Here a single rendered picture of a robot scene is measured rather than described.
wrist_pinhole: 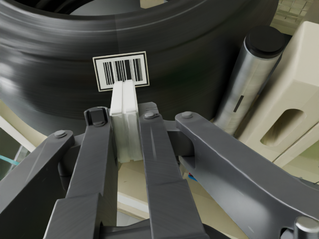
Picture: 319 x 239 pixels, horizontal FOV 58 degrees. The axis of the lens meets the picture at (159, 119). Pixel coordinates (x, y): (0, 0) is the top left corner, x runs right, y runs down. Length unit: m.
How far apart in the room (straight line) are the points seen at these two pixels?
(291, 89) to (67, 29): 0.26
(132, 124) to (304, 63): 0.24
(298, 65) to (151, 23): 0.17
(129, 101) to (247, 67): 0.22
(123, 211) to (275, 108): 0.77
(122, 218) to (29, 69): 0.75
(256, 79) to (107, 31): 0.19
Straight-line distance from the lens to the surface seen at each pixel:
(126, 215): 1.04
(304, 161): 0.75
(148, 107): 0.18
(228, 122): 0.49
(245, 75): 0.38
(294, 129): 0.42
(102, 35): 0.35
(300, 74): 0.34
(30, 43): 0.37
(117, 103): 0.17
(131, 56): 0.34
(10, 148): 11.30
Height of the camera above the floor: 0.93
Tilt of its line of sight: 9 degrees up
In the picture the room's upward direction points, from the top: 71 degrees counter-clockwise
